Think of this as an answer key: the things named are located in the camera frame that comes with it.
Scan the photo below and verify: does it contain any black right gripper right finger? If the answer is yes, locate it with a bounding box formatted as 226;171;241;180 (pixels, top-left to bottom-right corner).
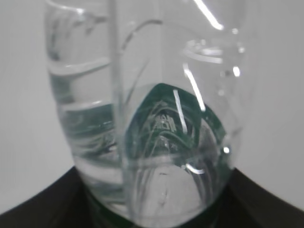
185;169;304;228

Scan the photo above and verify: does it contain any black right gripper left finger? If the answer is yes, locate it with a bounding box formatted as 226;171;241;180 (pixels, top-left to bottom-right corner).
0;168;133;228

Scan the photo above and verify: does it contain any clear green-label water bottle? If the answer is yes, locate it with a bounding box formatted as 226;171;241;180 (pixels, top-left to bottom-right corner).
45;0;254;228

